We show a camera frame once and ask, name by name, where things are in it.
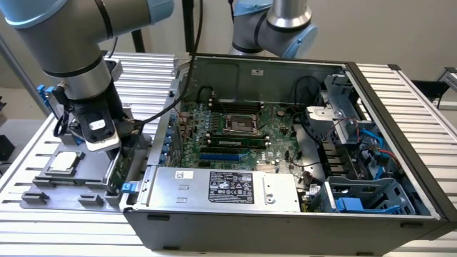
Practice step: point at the aluminium frame profile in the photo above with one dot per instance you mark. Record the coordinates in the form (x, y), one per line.
(18, 67)

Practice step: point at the green RAM stick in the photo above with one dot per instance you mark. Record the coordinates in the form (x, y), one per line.
(236, 142)

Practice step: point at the silver power supply unit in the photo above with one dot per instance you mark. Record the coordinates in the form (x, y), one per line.
(171, 192)

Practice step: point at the blue expansion slot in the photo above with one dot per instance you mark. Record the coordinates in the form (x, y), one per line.
(219, 157)

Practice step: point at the grey parts rack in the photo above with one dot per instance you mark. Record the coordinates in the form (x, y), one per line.
(90, 163)

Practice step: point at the aluminium rail with bracket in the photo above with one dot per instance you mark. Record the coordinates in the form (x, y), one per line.
(448, 80)

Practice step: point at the blue case latch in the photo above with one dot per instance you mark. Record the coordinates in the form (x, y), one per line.
(128, 187)

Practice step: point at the black open PC case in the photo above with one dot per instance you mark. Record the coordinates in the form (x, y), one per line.
(271, 230)

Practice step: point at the black expansion slot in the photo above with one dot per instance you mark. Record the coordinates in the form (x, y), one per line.
(222, 150)

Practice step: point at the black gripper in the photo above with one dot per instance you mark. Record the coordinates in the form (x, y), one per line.
(115, 107)

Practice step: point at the CPU socket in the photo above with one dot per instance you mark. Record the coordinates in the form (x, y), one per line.
(240, 123)

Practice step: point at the black box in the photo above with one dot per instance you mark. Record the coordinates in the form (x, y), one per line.
(6, 147)

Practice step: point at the silver chipset heatsink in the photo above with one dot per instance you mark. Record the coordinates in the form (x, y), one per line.
(267, 168)

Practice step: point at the black and white wrist camera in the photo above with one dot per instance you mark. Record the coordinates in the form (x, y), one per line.
(98, 134)

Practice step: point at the thin black post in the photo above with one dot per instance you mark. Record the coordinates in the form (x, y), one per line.
(139, 40)

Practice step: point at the green motherboard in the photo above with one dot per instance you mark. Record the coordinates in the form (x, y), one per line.
(279, 139)

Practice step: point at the silver CPU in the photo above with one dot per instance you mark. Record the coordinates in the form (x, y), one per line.
(66, 161)

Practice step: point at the blue-grey disk bay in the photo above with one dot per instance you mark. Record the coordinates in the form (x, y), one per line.
(390, 195)

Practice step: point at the blue plastic bracket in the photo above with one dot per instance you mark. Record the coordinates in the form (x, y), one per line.
(43, 97)

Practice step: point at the black RAM slot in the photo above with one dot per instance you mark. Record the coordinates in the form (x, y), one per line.
(238, 106)

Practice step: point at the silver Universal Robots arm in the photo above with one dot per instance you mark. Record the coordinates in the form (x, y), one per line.
(64, 34)

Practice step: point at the metal drive cage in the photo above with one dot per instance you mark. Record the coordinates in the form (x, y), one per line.
(336, 107)

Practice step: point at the thick black post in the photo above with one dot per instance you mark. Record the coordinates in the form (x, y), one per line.
(188, 24)

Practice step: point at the green graphics card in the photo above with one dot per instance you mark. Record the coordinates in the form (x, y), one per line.
(119, 171)

